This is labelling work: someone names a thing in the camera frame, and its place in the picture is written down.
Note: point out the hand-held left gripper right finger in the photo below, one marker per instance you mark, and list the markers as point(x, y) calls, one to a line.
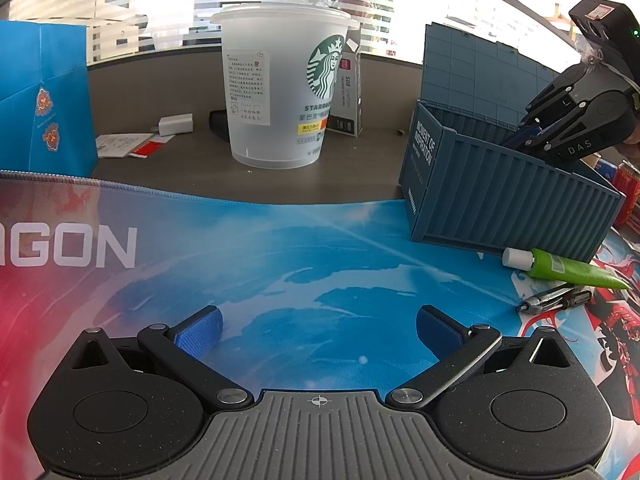
point(440, 331)

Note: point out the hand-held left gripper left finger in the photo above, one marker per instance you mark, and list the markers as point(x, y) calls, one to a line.
point(200, 331)

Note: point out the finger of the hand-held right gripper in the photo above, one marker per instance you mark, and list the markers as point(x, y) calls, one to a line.
point(525, 139)

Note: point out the blue container-shaped storage box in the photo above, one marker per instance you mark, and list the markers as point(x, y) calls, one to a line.
point(500, 200)

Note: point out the silver black pen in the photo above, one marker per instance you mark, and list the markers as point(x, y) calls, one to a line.
point(542, 299)

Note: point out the green squeeze tube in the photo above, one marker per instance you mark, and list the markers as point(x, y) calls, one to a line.
point(570, 267)

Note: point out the small white blue box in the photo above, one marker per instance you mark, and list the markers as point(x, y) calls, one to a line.
point(602, 166)

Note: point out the printed desk mat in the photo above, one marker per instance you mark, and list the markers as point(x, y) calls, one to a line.
point(250, 270)

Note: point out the red cans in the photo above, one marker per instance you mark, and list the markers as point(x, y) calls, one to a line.
point(629, 190)

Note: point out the grey small carton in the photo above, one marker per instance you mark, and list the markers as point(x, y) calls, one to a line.
point(347, 95)

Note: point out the red card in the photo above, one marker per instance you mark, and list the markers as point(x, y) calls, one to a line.
point(150, 148)

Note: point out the white paper leaflet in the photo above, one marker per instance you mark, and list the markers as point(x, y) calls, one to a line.
point(120, 144)

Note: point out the small black box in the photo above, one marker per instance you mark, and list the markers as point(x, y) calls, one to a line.
point(219, 125)

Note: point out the white charger adapter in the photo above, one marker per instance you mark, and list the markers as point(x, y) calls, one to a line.
point(175, 125)

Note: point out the clear plastic cup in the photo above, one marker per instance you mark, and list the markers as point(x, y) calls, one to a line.
point(280, 100)

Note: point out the blue paper gift bag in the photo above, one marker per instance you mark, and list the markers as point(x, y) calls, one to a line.
point(50, 100)

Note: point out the glass desk partition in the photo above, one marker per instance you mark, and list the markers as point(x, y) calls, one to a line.
point(150, 5)

